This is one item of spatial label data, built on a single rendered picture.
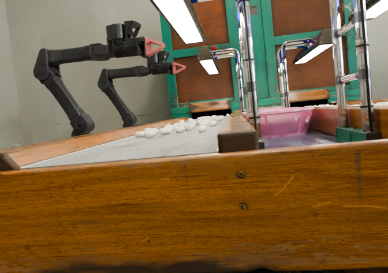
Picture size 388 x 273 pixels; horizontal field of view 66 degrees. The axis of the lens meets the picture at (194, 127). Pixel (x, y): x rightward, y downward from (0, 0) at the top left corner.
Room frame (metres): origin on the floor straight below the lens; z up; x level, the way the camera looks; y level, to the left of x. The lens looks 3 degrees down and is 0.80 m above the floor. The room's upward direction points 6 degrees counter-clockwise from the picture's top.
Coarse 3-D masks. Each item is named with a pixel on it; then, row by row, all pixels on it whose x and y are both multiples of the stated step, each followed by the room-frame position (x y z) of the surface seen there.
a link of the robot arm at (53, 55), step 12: (72, 48) 1.20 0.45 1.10; (84, 48) 1.19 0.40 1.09; (36, 60) 1.20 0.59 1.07; (48, 60) 1.21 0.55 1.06; (60, 60) 1.21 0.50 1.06; (72, 60) 1.21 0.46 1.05; (84, 60) 1.21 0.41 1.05; (96, 60) 1.22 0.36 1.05; (36, 72) 1.20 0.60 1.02; (48, 72) 1.20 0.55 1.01
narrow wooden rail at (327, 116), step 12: (324, 108) 1.01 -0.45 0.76; (336, 108) 0.89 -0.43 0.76; (348, 108) 0.80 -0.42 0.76; (360, 108) 0.72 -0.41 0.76; (384, 108) 0.61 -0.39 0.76; (312, 120) 1.17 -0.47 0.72; (324, 120) 1.01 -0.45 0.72; (336, 120) 0.89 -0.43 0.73; (348, 120) 0.80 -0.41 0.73; (360, 120) 0.72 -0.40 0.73; (384, 120) 0.60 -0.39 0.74; (324, 132) 1.02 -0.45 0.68; (384, 132) 0.61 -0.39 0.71
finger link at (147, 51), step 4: (148, 40) 1.17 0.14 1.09; (152, 40) 1.18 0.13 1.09; (144, 44) 1.17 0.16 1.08; (148, 44) 1.18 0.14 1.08; (160, 44) 1.18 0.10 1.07; (164, 44) 1.18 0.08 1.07; (144, 48) 1.17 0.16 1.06; (148, 48) 1.18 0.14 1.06; (156, 48) 1.18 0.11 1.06; (160, 48) 1.18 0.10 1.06; (144, 52) 1.17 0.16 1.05; (148, 52) 1.17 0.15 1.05; (152, 52) 1.18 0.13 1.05; (144, 56) 1.20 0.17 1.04
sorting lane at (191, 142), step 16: (160, 128) 1.28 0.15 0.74; (208, 128) 0.95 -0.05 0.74; (112, 144) 0.71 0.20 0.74; (128, 144) 0.66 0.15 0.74; (144, 144) 0.62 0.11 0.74; (160, 144) 0.58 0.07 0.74; (176, 144) 0.55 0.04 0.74; (192, 144) 0.52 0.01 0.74; (208, 144) 0.50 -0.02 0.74; (48, 160) 0.51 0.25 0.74; (64, 160) 0.48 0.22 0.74; (80, 160) 0.46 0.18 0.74; (96, 160) 0.44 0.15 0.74; (112, 160) 0.42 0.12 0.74
